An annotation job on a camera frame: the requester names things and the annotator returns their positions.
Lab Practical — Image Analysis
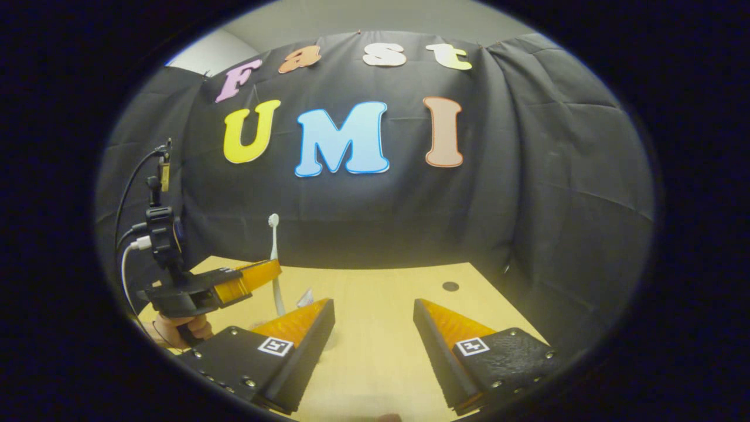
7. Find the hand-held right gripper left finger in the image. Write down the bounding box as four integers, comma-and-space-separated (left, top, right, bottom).
176, 298, 336, 415

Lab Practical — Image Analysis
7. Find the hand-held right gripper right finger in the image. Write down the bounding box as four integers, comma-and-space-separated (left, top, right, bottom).
413, 298, 562, 416

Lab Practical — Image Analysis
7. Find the pale blue toothbrush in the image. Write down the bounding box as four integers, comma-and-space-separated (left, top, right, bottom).
268, 213, 287, 317

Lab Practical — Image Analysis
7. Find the light wooden desktop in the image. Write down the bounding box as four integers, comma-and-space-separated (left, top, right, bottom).
138, 255, 551, 422

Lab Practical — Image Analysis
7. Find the black backdrop cloth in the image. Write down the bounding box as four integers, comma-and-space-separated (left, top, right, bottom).
97, 30, 656, 352

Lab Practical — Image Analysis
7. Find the white cable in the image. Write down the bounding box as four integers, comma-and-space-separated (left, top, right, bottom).
120, 236, 154, 311

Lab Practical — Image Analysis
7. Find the black cable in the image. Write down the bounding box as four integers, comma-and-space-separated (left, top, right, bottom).
114, 147, 171, 253

